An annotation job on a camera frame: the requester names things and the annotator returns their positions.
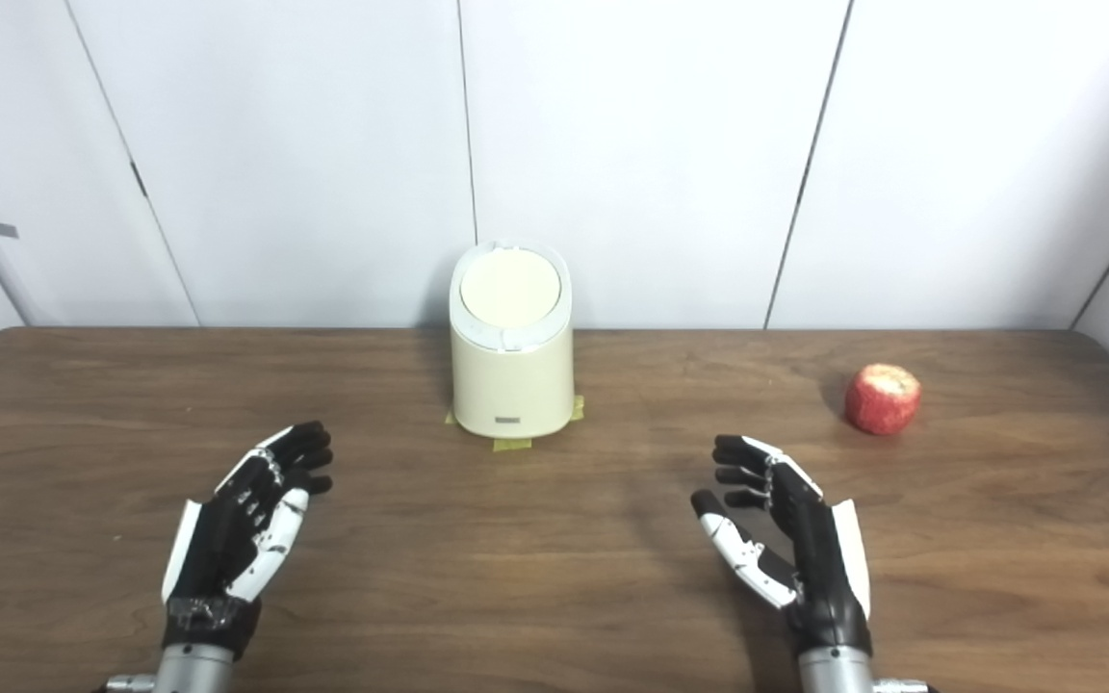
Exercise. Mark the cream-colored bin body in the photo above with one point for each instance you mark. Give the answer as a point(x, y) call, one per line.
point(512, 385)

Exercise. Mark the black wall panel hinge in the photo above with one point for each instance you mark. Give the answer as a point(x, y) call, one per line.
point(139, 179)

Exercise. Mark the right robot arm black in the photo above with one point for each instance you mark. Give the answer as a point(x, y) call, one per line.
point(836, 674)

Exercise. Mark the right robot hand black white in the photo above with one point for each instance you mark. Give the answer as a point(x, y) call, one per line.
point(819, 568)

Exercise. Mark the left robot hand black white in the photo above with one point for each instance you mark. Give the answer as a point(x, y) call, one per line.
point(227, 539)

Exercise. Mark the red apple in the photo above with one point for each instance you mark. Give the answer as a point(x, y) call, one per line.
point(883, 399)

